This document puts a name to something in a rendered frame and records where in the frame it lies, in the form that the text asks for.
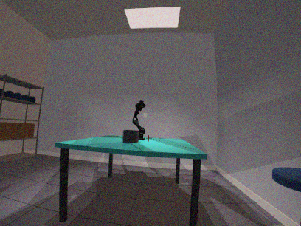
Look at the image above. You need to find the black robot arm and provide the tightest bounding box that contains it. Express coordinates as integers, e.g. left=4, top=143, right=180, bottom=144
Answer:
left=132, top=101, right=145, bottom=139

